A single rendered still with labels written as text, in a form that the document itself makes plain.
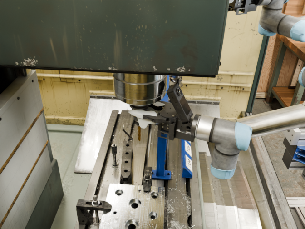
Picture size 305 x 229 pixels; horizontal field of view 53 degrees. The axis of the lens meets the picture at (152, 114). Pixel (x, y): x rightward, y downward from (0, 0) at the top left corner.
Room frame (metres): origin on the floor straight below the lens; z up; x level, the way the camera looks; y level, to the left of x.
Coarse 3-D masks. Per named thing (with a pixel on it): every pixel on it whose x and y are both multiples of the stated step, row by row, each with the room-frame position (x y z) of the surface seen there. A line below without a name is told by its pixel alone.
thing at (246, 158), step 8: (240, 152) 1.52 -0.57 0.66; (248, 152) 1.51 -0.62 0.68; (240, 160) 1.45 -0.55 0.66; (248, 160) 1.43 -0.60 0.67; (248, 168) 1.37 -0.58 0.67; (256, 168) 1.35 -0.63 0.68; (248, 176) 1.30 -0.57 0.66; (256, 176) 1.29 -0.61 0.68; (256, 184) 1.23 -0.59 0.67; (256, 192) 1.18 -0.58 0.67; (264, 192) 1.17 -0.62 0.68; (256, 200) 1.12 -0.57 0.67; (264, 200) 1.11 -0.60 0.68; (264, 208) 1.07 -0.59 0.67; (264, 216) 1.02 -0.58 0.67; (264, 224) 0.97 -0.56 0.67; (272, 224) 0.96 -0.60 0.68
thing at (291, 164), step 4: (284, 152) 1.39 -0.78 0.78; (288, 152) 1.35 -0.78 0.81; (284, 156) 1.38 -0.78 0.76; (288, 156) 1.34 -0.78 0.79; (284, 160) 1.37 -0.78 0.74; (288, 160) 1.33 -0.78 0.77; (292, 160) 1.32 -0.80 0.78; (288, 164) 1.32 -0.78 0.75; (292, 164) 1.30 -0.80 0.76; (296, 164) 1.31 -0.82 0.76; (300, 164) 1.31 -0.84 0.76; (304, 164) 1.31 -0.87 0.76; (288, 168) 1.30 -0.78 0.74; (292, 168) 1.30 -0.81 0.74; (296, 168) 1.31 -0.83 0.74; (300, 168) 1.31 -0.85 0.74
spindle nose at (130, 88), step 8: (120, 80) 0.75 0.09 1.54; (128, 80) 0.74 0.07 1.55; (136, 80) 0.74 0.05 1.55; (144, 80) 0.74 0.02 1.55; (152, 80) 0.74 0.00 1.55; (160, 80) 0.76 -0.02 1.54; (120, 88) 0.75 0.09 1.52; (128, 88) 0.74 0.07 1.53; (136, 88) 0.74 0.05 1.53; (144, 88) 0.74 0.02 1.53; (152, 88) 0.74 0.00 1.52; (160, 88) 0.76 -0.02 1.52; (120, 96) 0.76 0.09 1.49; (128, 96) 0.74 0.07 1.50; (136, 96) 0.74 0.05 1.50; (144, 96) 0.74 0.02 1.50; (152, 96) 0.75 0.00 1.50; (160, 96) 0.77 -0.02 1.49; (136, 104) 0.74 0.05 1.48; (144, 104) 0.74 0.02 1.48
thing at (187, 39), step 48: (0, 0) 0.70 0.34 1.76; (48, 0) 0.70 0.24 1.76; (96, 0) 0.69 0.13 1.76; (144, 0) 0.69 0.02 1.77; (192, 0) 0.68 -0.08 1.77; (0, 48) 0.70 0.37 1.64; (48, 48) 0.70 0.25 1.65; (96, 48) 0.69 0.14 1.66; (144, 48) 0.69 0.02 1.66; (192, 48) 0.68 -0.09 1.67
